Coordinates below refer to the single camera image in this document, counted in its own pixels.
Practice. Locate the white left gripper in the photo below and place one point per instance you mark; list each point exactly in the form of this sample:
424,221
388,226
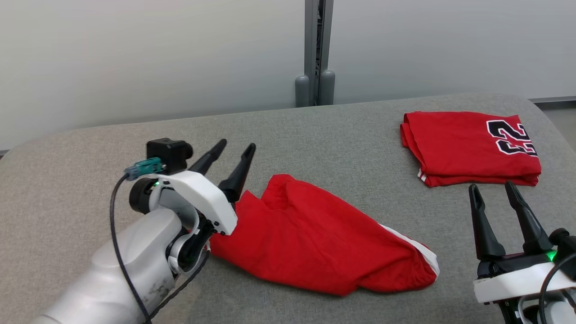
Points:
202,198

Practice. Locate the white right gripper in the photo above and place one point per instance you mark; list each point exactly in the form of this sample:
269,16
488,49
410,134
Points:
513,283

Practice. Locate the red jersey with white panels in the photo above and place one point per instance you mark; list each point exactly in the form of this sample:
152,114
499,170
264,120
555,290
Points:
459,144

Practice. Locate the red shorts with white stripe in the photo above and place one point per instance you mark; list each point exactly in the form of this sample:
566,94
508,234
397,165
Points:
315,238

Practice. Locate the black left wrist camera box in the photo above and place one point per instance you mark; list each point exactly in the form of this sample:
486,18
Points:
168,153

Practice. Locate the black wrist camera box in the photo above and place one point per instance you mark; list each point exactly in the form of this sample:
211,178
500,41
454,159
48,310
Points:
168,153
566,245

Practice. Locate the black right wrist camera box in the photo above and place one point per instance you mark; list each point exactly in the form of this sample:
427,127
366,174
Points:
566,245

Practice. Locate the grey cylindrical post foot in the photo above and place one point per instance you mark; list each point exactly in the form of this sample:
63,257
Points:
302,92
327,87

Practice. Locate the grey metal partition post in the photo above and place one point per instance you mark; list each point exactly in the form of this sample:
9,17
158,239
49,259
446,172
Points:
318,40

